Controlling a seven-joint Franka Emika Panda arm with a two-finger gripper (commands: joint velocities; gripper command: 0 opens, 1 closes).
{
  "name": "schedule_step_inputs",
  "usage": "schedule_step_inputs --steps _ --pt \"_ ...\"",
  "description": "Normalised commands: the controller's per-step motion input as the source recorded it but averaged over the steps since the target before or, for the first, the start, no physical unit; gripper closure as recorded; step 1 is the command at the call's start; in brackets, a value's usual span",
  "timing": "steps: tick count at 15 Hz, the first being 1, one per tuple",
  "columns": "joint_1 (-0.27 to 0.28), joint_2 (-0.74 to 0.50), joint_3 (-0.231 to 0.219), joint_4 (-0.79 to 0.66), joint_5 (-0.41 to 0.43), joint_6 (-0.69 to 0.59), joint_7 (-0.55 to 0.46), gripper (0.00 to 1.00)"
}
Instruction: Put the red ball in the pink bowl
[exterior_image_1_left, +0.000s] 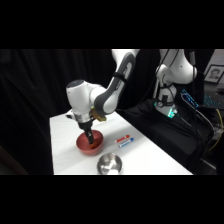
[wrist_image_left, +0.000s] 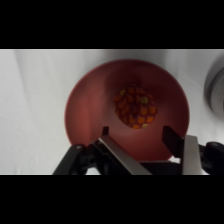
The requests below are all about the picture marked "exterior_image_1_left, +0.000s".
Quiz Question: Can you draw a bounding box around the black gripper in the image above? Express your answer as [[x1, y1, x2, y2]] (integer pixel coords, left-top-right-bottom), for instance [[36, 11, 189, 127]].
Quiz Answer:
[[77, 121, 96, 147]]

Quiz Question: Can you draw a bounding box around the pink bowl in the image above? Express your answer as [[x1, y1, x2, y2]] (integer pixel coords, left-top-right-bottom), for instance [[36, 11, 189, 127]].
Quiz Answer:
[[75, 129, 105, 156]]

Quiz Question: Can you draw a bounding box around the silver metal bowl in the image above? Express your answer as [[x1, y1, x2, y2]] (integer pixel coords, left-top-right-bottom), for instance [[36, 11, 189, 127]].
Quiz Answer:
[[96, 153, 124, 176]]

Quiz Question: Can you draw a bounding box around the red and white marker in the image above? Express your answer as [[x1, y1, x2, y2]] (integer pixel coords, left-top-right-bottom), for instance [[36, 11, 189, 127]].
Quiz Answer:
[[114, 134, 131, 144]]

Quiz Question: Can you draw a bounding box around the blue and white marker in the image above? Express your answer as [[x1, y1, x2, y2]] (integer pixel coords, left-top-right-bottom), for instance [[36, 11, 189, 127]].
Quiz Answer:
[[118, 137, 135, 149]]

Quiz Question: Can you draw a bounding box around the black curtain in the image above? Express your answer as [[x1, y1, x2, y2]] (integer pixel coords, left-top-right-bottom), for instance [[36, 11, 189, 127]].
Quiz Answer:
[[0, 49, 216, 176]]

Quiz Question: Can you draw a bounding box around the black cloth covered stand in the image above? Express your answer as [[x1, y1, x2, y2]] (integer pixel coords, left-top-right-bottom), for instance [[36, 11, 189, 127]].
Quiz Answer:
[[116, 98, 215, 176]]

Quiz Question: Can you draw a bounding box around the blue lit electronic device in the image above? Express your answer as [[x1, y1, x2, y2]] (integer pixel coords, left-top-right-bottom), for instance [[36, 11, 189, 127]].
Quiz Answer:
[[180, 89, 200, 110]]

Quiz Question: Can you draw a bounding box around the dark keyboard with lit keys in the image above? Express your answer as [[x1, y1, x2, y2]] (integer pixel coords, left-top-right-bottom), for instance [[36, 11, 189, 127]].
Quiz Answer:
[[203, 93, 224, 110]]

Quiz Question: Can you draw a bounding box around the framed portrait picture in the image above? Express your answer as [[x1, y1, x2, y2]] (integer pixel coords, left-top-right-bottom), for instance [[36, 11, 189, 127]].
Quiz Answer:
[[203, 64, 224, 84]]

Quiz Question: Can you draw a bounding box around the tan wrist camera box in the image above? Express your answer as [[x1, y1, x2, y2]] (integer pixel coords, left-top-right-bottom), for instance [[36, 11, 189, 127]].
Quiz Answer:
[[91, 109, 108, 123]]

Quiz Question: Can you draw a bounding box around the yellow cable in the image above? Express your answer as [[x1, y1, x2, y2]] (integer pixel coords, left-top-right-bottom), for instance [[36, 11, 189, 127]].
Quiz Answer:
[[207, 108, 224, 153]]

